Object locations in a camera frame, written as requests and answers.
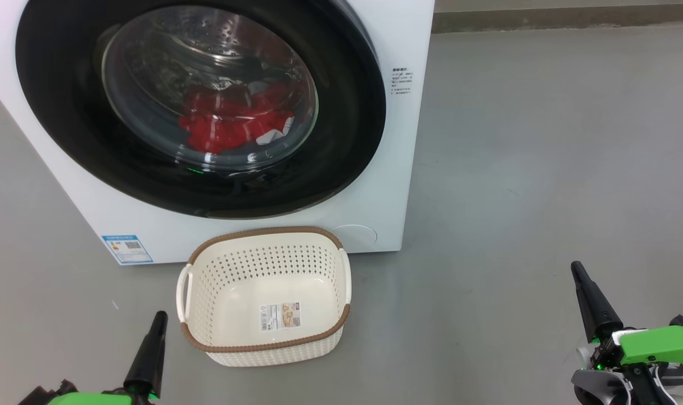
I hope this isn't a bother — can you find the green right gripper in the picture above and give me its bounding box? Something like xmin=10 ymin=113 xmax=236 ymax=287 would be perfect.
xmin=571 ymin=261 xmax=683 ymax=369

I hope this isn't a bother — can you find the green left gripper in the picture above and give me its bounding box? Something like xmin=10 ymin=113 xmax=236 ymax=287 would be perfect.
xmin=48 ymin=311 xmax=168 ymax=405

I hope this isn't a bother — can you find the red and white garment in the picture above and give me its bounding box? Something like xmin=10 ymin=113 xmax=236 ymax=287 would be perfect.
xmin=178 ymin=83 xmax=263 ymax=154
xmin=246 ymin=84 xmax=296 ymax=147

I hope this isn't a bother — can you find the washing machine door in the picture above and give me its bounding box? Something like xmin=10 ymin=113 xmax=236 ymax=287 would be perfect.
xmin=15 ymin=0 xmax=387 ymax=220

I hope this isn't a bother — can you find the white printed instruction sticker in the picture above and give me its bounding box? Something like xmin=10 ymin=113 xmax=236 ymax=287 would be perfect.
xmin=259 ymin=301 xmax=301 ymax=332

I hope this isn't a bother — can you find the cream perforated laundry basket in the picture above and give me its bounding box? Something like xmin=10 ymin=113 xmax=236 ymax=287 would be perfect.
xmin=176 ymin=226 xmax=352 ymax=367

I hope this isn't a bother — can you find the white front-load washing machine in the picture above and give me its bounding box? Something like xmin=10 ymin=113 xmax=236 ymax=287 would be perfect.
xmin=0 ymin=0 xmax=436 ymax=266

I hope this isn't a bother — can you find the stainless steel washing machine drum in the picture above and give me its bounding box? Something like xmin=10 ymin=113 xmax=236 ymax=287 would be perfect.
xmin=102 ymin=6 xmax=319 ymax=169

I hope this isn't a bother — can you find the blue energy label sticker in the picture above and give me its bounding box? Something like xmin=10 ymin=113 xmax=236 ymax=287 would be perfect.
xmin=101 ymin=235 xmax=153 ymax=265

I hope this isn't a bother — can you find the round white filter cover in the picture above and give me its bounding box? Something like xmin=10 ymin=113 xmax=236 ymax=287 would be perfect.
xmin=330 ymin=224 xmax=379 ymax=254

